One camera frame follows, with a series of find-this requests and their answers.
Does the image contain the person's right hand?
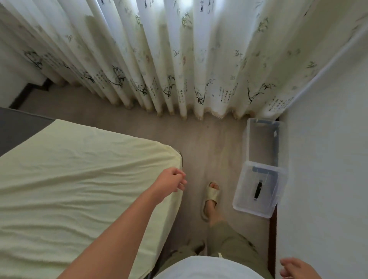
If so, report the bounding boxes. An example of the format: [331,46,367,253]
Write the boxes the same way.
[280,258,320,279]

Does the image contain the person's left hand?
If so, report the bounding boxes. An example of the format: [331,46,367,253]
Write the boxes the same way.
[151,167,187,200]

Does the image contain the person's left forearm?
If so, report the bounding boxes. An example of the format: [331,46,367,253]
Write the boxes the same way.
[57,184,167,279]

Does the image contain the beige slipper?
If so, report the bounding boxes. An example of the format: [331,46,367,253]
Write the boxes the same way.
[200,181,221,221]

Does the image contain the person's right leg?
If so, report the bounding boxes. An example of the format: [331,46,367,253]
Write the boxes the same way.
[206,184,226,229]

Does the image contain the olive green shorts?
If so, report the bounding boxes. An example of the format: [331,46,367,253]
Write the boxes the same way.
[158,220,274,279]

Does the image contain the clear plastic storage box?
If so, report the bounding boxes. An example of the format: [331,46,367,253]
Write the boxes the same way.
[232,161,288,219]
[241,117,289,171]

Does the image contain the black folding knife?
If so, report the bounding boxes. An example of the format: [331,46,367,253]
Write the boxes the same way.
[253,180,264,201]

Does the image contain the white shirt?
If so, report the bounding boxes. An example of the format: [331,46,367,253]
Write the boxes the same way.
[154,256,270,279]

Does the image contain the pale yellow bed sheet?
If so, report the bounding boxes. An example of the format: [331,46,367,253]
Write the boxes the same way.
[0,119,183,279]

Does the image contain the white bamboo print curtain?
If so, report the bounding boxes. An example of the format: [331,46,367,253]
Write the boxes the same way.
[0,0,368,121]

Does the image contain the grey mattress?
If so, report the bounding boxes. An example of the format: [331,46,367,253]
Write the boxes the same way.
[0,107,55,157]

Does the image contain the dark baseboard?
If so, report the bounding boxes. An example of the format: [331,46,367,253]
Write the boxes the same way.
[9,78,54,110]

